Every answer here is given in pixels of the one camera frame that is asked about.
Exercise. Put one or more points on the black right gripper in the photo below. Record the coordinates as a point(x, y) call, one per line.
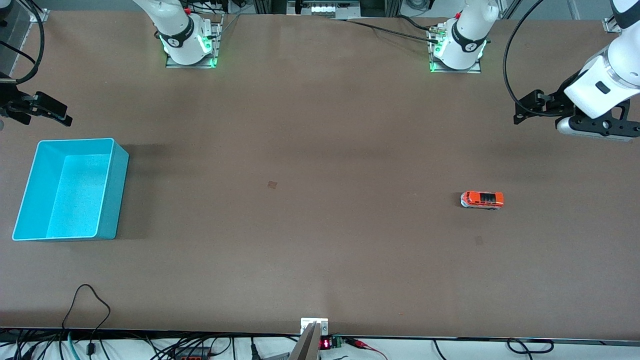
point(11, 102)

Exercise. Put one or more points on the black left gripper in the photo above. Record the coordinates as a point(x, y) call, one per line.
point(554, 102)

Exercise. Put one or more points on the orange toy bus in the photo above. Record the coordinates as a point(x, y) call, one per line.
point(482, 199)

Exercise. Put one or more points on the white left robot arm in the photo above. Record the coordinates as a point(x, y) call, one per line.
point(467, 30)

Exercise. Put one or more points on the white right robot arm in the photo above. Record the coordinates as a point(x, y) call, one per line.
point(175, 30)

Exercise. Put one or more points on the turquoise plastic storage box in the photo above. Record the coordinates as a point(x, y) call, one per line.
point(80, 200)

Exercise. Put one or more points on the silver metal device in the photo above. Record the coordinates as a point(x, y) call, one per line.
point(325, 9)

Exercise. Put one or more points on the black power strip red switches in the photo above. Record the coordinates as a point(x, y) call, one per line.
point(192, 357)

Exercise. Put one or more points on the red clip lead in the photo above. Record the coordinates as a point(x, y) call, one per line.
point(362, 343)

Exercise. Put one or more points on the circuit board with red display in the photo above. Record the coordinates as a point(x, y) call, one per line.
point(327, 343)

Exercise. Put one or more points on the aluminium frame profile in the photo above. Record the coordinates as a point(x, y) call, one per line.
point(39, 15)
point(611, 23)

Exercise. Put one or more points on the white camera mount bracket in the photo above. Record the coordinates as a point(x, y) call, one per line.
point(306, 322)

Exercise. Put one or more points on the grey camera mast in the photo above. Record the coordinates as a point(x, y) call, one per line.
point(307, 345)

